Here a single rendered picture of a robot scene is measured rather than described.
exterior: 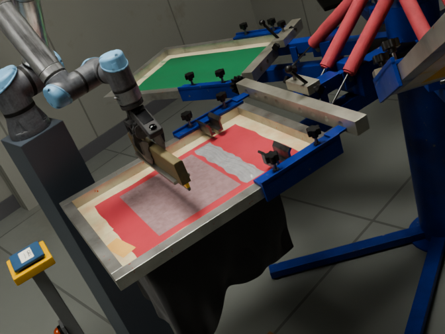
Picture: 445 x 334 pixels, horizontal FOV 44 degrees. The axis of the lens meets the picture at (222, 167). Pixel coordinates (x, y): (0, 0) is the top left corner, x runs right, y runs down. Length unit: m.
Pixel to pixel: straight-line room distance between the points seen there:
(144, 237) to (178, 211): 0.14
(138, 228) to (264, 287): 1.17
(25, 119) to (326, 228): 1.66
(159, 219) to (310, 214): 1.53
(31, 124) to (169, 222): 0.66
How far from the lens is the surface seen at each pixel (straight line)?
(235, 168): 1.77
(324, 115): 1.78
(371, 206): 3.04
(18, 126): 2.04
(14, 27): 1.70
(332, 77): 1.99
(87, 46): 4.69
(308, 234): 2.95
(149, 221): 1.70
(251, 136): 1.94
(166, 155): 1.60
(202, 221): 1.53
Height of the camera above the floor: 1.83
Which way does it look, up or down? 29 degrees down
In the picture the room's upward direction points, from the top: 21 degrees counter-clockwise
